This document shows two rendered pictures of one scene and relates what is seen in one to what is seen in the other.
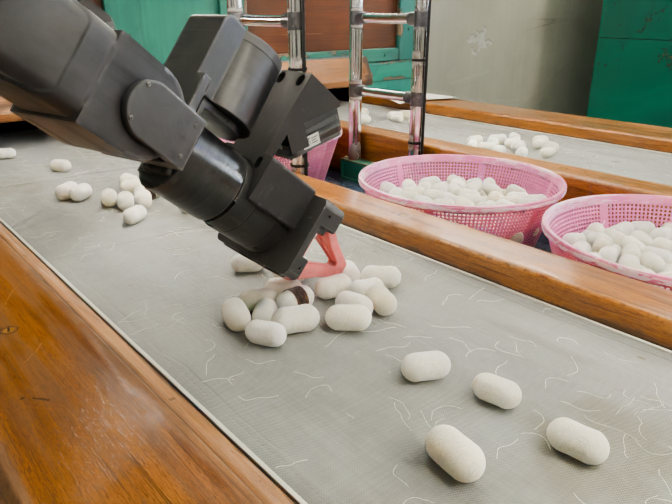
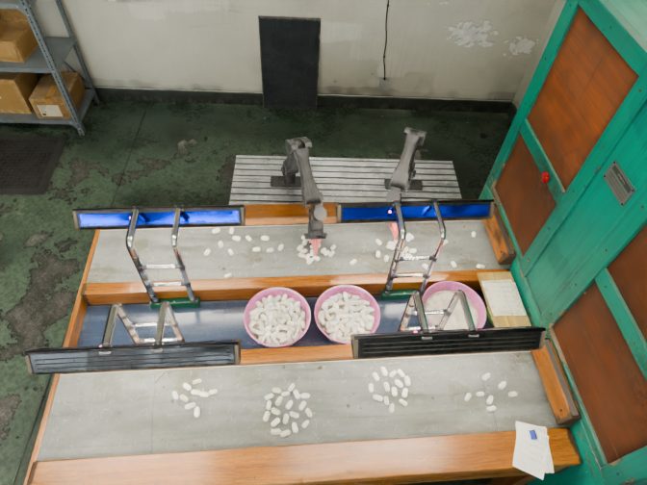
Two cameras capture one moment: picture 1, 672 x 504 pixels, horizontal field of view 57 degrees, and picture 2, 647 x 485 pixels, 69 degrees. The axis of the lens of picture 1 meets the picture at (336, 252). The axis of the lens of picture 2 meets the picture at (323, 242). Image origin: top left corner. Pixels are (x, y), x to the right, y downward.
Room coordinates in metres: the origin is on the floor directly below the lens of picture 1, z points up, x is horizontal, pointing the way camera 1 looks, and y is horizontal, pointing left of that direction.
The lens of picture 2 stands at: (1.21, -1.03, 2.44)
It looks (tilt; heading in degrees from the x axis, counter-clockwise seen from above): 52 degrees down; 123
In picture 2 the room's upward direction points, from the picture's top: 4 degrees clockwise
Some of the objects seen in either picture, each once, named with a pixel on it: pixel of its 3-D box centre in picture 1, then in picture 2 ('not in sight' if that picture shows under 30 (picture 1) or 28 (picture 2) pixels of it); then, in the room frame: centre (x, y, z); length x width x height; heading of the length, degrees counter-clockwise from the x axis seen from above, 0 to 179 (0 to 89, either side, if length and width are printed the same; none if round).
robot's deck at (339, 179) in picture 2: not in sight; (349, 222); (0.48, 0.33, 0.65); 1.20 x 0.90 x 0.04; 37
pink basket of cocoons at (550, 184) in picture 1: (457, 210); (346, 318); (0.79, -0.16, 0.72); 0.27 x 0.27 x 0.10
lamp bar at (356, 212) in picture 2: not in sight; (415, 208); (0.81, 0.23, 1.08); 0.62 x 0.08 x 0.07; 40
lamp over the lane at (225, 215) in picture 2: not in sight; (161, 214); (0.07, -0.40, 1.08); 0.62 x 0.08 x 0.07; 40
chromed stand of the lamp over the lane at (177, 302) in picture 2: not in sight; (167, 259); (0.12, -0.47, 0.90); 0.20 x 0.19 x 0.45; 40
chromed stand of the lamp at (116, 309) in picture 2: not in sight; (152, 353); (0.38, -0.77, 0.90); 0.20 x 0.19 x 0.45; 40
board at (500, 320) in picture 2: not in sight; (504, 305); (1.29, 0.26, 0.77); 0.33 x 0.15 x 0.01; 130
